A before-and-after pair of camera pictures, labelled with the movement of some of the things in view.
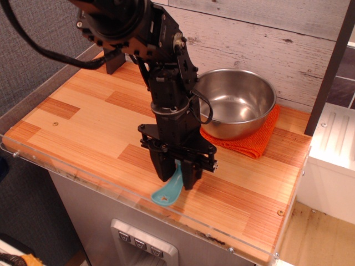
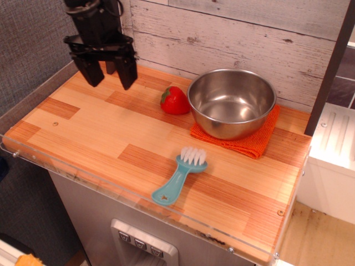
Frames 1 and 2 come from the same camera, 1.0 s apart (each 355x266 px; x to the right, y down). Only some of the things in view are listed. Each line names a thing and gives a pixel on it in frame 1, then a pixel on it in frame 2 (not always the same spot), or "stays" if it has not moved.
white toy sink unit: (326, 182) stays
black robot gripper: (178, 134) -> (98, 24)
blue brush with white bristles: (170, 192) stays
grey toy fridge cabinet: (113, 232) stays
